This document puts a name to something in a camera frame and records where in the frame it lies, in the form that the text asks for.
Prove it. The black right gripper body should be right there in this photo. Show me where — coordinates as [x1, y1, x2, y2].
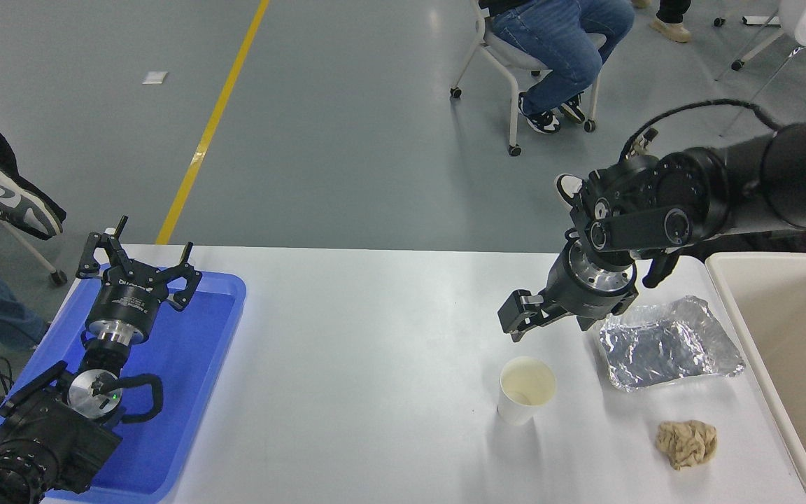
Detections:
[542, 253, 639, 321]

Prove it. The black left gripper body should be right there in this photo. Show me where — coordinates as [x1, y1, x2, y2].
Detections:
[87, 265, 170, 332]

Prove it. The white paper cup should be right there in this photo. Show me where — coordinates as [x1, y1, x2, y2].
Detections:
[497, 356, 558, 426]

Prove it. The chair leg with caster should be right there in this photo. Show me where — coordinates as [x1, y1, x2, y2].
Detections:
[0, 220, 69, 287]

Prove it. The crumpled silver foil tray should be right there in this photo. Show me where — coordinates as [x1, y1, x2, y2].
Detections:
[599, 295, 746, 393]

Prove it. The blue plastic tray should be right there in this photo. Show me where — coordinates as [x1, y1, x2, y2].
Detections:
[0, 269, 247, 503]

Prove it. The crumpled tan paper ball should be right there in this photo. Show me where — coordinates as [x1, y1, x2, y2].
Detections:
[656, 420, 718, 471]

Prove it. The white chair with casters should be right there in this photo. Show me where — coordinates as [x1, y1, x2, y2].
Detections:
[450, 0, 607, 157]

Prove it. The large pale bin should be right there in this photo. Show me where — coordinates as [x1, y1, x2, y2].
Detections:
[705, 252, 806, 504]

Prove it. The person seated on chair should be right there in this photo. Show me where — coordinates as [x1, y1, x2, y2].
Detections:
[479, 0, 636, 135]

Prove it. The person with beige shoes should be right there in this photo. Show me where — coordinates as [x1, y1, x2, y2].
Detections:
[630, 0, 694, 44]

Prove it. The white chair base with caster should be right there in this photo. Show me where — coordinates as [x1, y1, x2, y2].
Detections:
[713, 0, 796, 73]

